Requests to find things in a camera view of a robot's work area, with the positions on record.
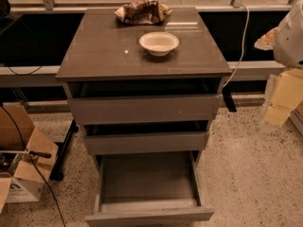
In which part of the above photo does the cardboard box right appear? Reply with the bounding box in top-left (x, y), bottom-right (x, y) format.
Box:
top-left (290, 102), bottom-right (303, 135)

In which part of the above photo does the open cardboard box left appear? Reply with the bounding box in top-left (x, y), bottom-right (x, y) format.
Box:
top-left (0, 105), bottom-right (59, 210)

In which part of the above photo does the crumpled snack bag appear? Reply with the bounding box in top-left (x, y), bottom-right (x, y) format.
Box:
top-left (115, 0), bottom-right (172, 25)

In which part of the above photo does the grey drawer cabinet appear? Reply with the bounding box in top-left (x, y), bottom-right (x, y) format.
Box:
top-left (55, 7), bottom-right (233, 172)

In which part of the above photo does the black cable left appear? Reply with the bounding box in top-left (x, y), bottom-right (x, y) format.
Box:
top-left (0, 104), bottom-right (68, 227)

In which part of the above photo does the white cable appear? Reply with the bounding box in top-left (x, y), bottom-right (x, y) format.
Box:
top-left (222, 3), bottom-right (251, 89)

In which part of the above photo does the grey top drawer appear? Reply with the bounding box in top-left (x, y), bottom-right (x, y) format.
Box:
top-left (68, 79), bottom-right (221, 125)

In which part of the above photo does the grey bottom drawer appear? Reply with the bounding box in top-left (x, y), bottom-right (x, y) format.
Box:
top-left (85, 151), bottom-right (214, 227)

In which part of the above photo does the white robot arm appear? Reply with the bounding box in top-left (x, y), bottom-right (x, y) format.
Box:
top-left (255, 0), bottom-right (303, 132)

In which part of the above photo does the white bowl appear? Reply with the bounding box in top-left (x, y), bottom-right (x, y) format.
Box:
top-left (139, 32), bottom-right (179, 57)

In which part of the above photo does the grey middle drawer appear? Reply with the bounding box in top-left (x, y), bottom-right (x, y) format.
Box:
top-left (83, 120), bottom-right (209, 155)

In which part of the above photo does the grey drawer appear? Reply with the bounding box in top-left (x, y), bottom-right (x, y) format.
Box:
top-left (68, 79), bottom-right (221, 125)
top-left (85, 151), bottom-right (214, 227)
top-left (83, 120), bottom-right (209, 155)

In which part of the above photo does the black stand leg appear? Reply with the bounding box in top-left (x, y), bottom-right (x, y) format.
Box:
top-left (50, 120), bottom-right (79, 182)

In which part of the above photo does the black handled tool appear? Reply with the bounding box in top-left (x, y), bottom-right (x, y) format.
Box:
top-left (0, 150), bottom-right (52, 159)

